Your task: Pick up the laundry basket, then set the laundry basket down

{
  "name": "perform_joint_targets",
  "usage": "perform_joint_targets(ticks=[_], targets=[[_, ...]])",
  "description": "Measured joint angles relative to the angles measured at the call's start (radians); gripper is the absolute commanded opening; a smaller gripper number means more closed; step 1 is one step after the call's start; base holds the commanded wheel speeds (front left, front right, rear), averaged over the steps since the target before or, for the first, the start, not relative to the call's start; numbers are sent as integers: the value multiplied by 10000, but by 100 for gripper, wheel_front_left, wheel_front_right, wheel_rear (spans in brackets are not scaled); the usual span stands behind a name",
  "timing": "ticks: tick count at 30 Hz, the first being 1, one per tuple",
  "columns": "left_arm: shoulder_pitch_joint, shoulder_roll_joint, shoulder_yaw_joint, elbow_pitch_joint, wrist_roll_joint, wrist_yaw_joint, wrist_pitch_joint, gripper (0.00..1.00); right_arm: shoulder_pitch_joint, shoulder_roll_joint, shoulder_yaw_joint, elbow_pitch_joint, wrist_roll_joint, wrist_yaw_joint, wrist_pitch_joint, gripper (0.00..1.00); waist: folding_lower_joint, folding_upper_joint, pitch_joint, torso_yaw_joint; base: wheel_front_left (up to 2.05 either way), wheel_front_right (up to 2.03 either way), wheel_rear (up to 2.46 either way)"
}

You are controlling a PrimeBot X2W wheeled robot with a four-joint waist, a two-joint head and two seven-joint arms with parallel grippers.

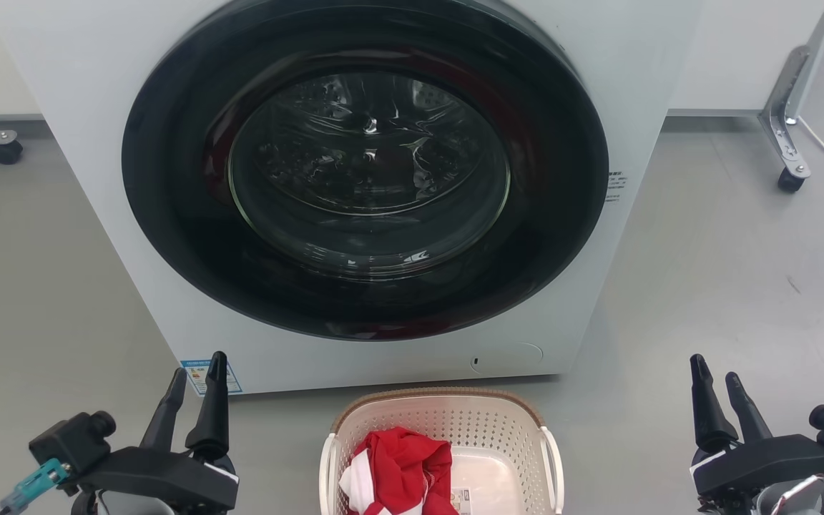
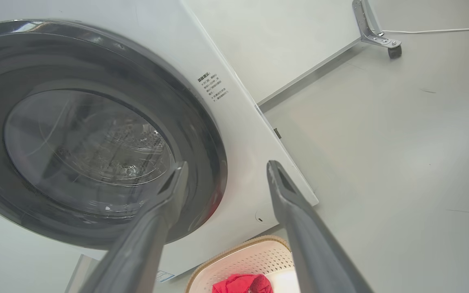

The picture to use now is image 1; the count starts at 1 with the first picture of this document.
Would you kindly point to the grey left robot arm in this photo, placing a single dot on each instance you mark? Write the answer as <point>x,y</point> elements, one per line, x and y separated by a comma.
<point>133,504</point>

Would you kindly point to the round filter cover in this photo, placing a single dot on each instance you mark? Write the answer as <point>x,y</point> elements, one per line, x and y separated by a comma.
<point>508,357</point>

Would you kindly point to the white perforated laundry basket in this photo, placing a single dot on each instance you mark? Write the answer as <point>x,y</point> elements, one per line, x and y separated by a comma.
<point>480,429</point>

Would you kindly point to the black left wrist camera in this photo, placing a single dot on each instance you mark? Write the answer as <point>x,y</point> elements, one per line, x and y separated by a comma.
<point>72,440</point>

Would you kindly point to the white washing machine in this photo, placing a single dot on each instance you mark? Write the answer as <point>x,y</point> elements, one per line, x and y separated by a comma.
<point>61,107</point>

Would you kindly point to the small text sticker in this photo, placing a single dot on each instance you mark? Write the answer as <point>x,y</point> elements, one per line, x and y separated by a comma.
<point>616,186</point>

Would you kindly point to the red garment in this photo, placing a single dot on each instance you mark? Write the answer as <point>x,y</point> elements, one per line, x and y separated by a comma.
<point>405,468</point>

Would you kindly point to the black round washer door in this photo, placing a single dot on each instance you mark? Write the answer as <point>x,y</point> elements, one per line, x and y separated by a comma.
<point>169,214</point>

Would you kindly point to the white garment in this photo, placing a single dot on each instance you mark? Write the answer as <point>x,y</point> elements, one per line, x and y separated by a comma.
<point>356,486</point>

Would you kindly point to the blue energy label sticker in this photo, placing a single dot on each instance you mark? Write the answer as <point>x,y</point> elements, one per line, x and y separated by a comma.
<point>196,379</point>

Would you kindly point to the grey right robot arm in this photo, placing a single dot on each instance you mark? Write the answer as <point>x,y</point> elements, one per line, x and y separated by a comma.
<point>791,497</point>

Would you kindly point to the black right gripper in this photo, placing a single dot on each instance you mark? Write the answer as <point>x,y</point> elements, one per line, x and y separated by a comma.
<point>769,458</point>

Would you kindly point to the small barcode label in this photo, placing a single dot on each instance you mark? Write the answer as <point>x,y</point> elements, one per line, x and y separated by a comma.
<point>460,499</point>

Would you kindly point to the silver stand leg with caster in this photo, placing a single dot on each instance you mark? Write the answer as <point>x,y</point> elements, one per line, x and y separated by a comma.
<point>784,129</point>

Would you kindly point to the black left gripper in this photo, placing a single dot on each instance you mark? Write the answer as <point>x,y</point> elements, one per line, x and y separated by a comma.
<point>162,476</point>

